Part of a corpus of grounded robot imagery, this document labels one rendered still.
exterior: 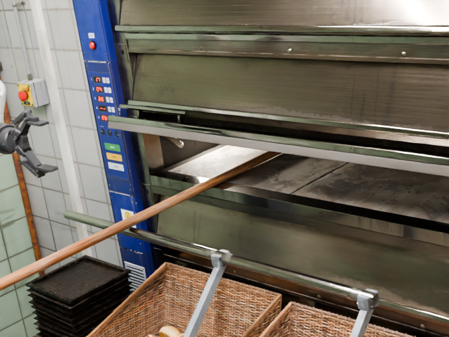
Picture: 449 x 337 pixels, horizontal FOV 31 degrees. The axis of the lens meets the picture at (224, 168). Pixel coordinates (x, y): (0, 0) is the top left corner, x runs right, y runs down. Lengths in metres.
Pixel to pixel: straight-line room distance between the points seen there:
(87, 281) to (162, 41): 0.94
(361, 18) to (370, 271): 0.74
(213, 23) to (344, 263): 0.82
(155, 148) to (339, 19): 1.03
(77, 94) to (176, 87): 0.57
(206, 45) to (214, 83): 0.12
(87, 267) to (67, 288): 0.17
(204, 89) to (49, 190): 1.17
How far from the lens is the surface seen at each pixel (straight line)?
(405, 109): 2.11
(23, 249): 3.75
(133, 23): 2.73
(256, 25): 2.33
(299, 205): 2.45
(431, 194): 2.45
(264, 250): 2.62
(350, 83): 2.21
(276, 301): 2.62
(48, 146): 3.41
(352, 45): 2.17
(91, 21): 2.89
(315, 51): 2.25
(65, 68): 3.15
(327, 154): 2.12
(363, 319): 1.91
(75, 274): 3.11
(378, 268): 2.37
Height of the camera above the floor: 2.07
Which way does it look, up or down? 18 degrees down
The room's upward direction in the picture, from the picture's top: 8 degrees counter-clockwise
